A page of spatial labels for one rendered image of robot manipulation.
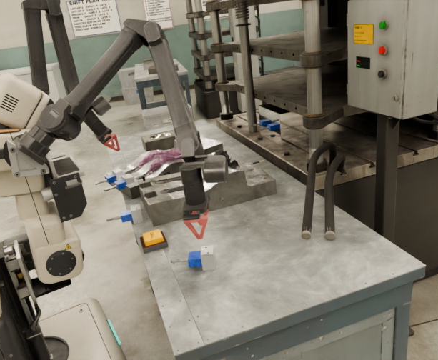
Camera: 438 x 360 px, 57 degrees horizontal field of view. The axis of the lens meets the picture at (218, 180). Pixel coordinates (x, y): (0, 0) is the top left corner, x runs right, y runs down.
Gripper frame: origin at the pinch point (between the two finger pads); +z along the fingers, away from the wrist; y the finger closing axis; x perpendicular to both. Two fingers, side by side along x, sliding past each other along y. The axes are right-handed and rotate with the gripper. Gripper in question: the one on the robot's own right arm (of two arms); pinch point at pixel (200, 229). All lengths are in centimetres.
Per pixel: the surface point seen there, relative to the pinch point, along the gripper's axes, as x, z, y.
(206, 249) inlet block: -0.5, 7.2, 0.6
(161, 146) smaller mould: 34, 9, 115
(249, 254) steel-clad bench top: -12.7, 12.7, 4.3
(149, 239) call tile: 19.2, 8.7, 12.0
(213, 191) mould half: -1.0, 4.4, 36.2
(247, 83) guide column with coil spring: -18, -16, 137
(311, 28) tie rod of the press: -44, -46, 66
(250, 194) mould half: -14.5, 9.9, 41.6
